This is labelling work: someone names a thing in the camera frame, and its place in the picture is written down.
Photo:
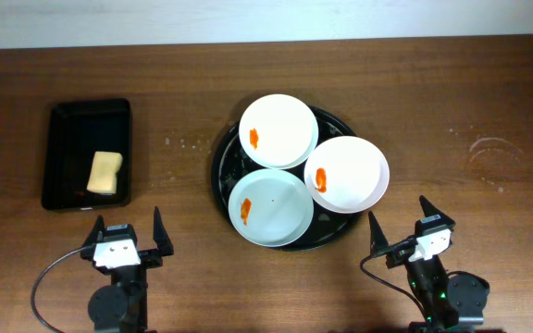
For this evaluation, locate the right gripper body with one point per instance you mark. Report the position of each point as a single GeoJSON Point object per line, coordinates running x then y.
{"type": "Point", "coordinates": [397, 255]}

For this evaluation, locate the white plate top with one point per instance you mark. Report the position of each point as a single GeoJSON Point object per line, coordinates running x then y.
{"type": "Point", "coordinates": [278, 131]}

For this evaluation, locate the black rectangular tray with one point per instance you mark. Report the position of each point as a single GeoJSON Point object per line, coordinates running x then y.
{"type": "Point", "coordinates": [77, 130]}

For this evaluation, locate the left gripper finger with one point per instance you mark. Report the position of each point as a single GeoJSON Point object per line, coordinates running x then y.
{"type": "Point", "coordinates": [96, 233]}
{"type": "Point", "coordinates": [160, 236]}

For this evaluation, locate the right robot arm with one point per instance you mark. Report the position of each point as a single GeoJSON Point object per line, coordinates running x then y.
{"type": "Point", "coordinates": [448, 301]}

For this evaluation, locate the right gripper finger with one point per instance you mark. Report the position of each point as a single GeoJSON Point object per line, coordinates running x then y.
{"type": "Point", "coordinates": [428, 208]}
{"type": "Point", "coordinates": [378, 242]}

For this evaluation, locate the yellow sponge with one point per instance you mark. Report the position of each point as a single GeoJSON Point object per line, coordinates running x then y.
{"type": "Point", "coordinates": [104, 173]}

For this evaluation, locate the light blue-grey plate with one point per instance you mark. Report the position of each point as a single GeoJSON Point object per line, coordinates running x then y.
{"type": "Point", "coordinates": [270, 208]}

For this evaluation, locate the pinkish white plate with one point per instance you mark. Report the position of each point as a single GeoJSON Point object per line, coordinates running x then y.
{"type": "Point", "coordinates": [346, 174]}

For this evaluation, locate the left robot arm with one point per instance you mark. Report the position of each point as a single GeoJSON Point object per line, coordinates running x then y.
{"type": "Point", "coordinates": [121, 306]}

